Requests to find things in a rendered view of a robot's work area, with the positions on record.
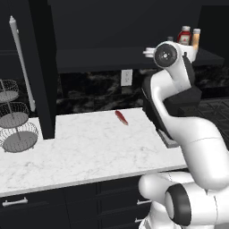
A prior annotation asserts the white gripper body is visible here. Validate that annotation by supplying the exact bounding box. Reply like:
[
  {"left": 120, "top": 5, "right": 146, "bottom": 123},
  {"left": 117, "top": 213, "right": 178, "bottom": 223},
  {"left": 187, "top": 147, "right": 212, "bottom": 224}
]
[{"left": 142, "top": 44, "right": 199, "bottom": 63}]

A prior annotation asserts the orange shaker with white cap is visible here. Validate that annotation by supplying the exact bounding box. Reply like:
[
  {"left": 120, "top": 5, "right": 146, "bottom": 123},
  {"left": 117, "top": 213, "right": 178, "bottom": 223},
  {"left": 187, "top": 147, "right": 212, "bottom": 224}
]
[{"left": 191, "top": 28, "right": 201, "bottom": 50}]

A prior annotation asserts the red ketchup bottle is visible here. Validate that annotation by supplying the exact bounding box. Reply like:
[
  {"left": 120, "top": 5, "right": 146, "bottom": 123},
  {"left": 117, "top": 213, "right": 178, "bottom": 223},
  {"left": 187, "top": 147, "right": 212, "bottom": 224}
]
[{"left": 177, "top": 25, "right": 192, "bottom": 47}]

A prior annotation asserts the black cabinet door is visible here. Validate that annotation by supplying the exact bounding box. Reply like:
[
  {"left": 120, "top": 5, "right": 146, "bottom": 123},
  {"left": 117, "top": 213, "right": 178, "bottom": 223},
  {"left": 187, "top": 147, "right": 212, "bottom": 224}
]
[{"left": 28, "top": 0, "right": 59, "bottom": 140}]

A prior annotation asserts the black hob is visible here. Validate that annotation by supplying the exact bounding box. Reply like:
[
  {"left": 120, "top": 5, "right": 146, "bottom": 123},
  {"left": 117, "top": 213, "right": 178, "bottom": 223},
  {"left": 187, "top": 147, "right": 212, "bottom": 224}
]
[{"left": 195, "top": 97, "right": 229, "bottom": 137}]

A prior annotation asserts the red sausage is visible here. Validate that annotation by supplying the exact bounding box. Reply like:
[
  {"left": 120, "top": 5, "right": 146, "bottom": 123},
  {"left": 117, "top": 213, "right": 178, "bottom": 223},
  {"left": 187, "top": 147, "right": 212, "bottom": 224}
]
[{"left": 114, "top": 109, "right": 130, "bottom": 126}]

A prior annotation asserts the black drawer front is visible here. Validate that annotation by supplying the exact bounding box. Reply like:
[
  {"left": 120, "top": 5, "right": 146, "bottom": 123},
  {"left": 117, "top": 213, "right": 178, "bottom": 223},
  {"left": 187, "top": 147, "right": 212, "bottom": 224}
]
[
  {"left": 97, "top": 176, "right": 143, "bottom": 197},
  {"left": 98, "top": 212, "right": 149, "bottom": 229},
  {"left": 0, "top": 187, "right": 67, "bottom": 214},
  {"left": 98, "top": 193, "right": 153, "bottom": 216}
]

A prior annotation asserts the white wall outlet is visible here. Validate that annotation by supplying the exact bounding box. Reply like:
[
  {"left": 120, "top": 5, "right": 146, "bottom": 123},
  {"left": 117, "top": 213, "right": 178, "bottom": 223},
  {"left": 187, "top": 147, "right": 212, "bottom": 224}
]
[{"left": 120, "top": 68, "right": 134, "bottom": 88}]

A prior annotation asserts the black open wall cabinet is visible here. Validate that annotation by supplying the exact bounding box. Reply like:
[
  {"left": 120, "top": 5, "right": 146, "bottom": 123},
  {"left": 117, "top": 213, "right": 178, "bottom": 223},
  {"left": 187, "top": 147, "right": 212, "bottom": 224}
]
[{"left": 47, "top": 0, "right": 226, "bottom": 74}]

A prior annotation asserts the white drawer handle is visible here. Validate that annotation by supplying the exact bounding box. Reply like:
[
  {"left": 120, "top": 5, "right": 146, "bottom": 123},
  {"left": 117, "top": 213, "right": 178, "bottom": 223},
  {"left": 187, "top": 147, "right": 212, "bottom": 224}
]
[
  {"left": 133, "top": 216, "right": 147, "bottom": 225},
  {"left": 136, "top": 199, "right": 153, "bottom": 207},
  {"left": 2, "top": 197, "right": 29, "bottom": 208}
]

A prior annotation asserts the long white door handle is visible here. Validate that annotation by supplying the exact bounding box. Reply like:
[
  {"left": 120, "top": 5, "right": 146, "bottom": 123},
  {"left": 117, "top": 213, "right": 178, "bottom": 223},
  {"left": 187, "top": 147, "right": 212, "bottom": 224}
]
[{"left": 8, "top": 15, "right": 37, "bottom": 114}]

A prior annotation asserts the three-tier wire stand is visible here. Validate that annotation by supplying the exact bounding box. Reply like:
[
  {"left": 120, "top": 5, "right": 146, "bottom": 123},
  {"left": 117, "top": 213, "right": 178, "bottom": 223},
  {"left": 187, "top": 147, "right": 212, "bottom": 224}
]
[{"left": 0, "top": 78, "right": 40, "bottom": 154}]

